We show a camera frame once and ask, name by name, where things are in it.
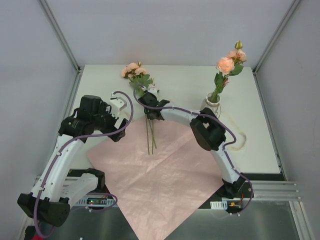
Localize right aluminium frame post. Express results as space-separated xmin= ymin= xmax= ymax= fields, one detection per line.
xmin=251 ymin=0 xmax=303 ymax=75

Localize white ribbed ceramic vase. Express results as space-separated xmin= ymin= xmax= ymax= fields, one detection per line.
xmin=200 ymin=92 xmax=222 ymax=119

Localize cream printed ribbon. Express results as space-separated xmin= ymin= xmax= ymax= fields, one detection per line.
xmin=219 ymin=111 xmax=247 ymax=152

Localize aluminium rail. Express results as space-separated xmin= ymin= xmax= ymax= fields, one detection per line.
xmin=251 ymin=180 xmax=303 ymax=202

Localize left white cable duct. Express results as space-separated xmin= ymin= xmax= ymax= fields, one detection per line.
xmin=74 ymin=197 xmax=118 ymax=208

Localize red black object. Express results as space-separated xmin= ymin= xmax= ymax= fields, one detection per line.
xmin=23 ymin=225 xmax=44 ymax=240

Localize aluminium frame post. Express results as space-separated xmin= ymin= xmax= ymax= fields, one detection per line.
xmin=37 ymin=0 xmax=81 ymax=74
xmin=251 ymin=0 xmax=303 ymax=75

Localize white cable duct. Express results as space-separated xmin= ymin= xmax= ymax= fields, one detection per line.
xmin=74 ymin=197 xmax=118 ymax=208
xmin=210 ymin=200 xmax=228 ymax=210

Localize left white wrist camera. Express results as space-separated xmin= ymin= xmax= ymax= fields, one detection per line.
xmin=108 ymin=97 xmax=127 ymax=118

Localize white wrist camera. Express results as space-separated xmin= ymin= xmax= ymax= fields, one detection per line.
xmin=148 ymin=84 xmax=159 ymax=97
xmin=108 ymin=97 xmax=127 ymax=118

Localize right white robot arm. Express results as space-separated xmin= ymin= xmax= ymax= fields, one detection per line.
xmin=135 ymin=91 xmax=247 ymax=199

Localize pink flower stem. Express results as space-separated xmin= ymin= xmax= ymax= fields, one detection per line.
xmin=209 ymin=40 xmax=247 ymax=103
xmin=120 ymin=62 xmax=157 ymax=155

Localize left aluminium frame post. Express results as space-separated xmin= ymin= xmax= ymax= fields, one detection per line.
xmin=37 ymin=0 xmax=81 ymax=74

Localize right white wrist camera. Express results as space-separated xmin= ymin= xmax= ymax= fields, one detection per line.
xmin=148 ymin=84 xmax=159 ymax=97

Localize purple pink wrapping paper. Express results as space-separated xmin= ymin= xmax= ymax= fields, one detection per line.
xmin=86 ymin=119 xmax=223 ymax=240

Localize right white cable duct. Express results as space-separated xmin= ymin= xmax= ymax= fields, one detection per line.
xmin=210 ymin=200 xmax=228 ymax=210

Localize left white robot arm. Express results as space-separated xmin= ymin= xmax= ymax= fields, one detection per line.
xmin=17 ymin=95 xmax=128 ymax=227

